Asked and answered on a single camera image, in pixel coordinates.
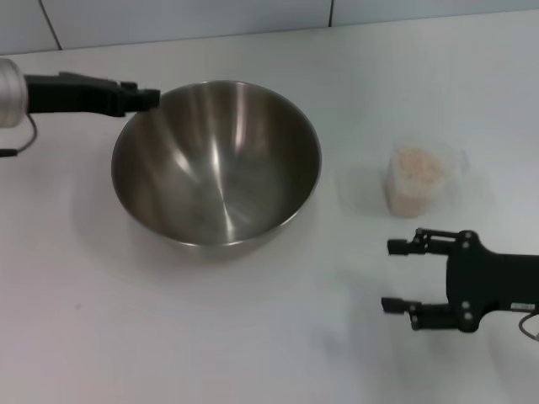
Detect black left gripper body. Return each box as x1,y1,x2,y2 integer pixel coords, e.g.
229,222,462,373
24,72,125,116

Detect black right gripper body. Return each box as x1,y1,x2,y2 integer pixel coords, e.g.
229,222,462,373
446,230,539,334

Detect white rice grains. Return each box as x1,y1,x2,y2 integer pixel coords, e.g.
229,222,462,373
389,146,447,218

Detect clear plastic measuring cup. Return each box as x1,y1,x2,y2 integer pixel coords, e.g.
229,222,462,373
385,138,471,219

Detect stainless steel mixing bowl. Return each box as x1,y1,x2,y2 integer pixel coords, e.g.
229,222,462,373
110,78,323,247

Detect right arm cable with plug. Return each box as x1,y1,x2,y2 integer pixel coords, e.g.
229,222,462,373
518,311,539,343

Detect arm cable with plug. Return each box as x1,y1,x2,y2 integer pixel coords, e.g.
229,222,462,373
518,311,539,343
0,113,39,157

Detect left arm cable with plug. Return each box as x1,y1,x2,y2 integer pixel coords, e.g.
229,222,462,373
0,113,39,157

